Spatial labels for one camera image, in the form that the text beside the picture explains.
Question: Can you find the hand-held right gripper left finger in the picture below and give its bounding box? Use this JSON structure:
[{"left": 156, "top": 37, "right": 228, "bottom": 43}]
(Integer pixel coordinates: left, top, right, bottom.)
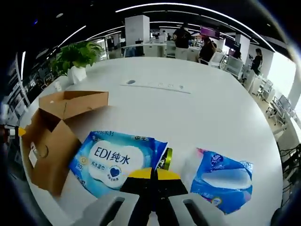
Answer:
[{"left": 70, "top": 167, "right": 154, "bottom": 226}]

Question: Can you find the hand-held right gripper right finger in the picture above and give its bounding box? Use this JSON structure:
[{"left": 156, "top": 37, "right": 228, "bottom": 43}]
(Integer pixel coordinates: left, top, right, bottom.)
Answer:
[{"left": 155, "top": 168, "right": 229, "bottom": 226}]

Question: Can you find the silver green pouch soft item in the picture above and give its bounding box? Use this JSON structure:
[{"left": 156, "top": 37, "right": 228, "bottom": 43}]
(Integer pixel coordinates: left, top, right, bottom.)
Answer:
[{"left": 158, "top": 147, "right": 174, "bottom": 170}]

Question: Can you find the brown cardboard shoe box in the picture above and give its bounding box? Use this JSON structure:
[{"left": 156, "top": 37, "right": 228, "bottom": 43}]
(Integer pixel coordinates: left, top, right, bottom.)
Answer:
[{"left": 22, "top": 90, "right": 110, "bottom": 197}]

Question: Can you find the blue pink tissue pack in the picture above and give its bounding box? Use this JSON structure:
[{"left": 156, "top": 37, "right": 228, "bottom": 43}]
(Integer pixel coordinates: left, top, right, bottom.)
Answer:
[{"left": 185, "top": 147, "right": 254, "bottom": 215}]

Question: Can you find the blue wipes pack soft item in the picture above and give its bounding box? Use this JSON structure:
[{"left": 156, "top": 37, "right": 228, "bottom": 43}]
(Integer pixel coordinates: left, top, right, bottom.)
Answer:
[{"left": 68, "top": 130, "right": 169, "bottom": 199}]

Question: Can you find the green plant in white pot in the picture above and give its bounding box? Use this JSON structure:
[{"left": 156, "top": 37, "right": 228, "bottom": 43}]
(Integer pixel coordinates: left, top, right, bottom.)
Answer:
[{"left": 50, "top": 40, "right": 104, "bottom": 84}]

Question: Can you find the white table socket strip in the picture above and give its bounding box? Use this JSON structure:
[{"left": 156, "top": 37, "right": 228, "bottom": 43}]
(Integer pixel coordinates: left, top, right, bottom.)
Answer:
[{"left": 119, "top": 79, "right": 191, "bottom": 94}]

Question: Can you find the white office chair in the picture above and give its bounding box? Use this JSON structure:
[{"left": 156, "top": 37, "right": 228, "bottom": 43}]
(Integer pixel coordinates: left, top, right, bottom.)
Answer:
[
  {"left": 210, "top": 51, "right": 226, "bottom": 69},
  {"left": 258, "top": 79, "right": 275, "bottom": 102}
]

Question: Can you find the grey office chair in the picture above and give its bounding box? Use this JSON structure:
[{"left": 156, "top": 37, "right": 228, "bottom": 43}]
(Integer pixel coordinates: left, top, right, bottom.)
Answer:
[{"left": 224, "top": 56, "right": 244, "bottom": 76}]

